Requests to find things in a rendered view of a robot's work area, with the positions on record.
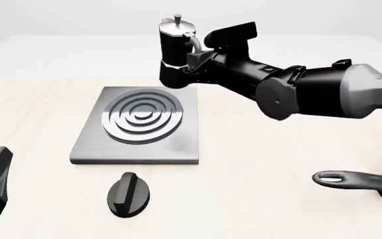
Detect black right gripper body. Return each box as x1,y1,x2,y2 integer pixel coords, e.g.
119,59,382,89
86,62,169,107
197,48,227,84

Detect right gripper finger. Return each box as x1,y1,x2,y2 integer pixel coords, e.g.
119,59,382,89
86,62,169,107
181,63,209,76
186,50,216,67

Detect black and silver moka pot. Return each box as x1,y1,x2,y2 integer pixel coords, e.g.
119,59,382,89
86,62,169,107
159,14,202,90

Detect flat black stove plate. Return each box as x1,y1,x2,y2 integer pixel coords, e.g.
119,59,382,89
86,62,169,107
70,86,200,165

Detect round black stove knob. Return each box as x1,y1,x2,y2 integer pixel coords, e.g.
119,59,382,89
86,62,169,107
106,171,151,219

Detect black frying pan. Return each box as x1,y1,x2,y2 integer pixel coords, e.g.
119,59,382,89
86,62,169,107
312,139,382,199

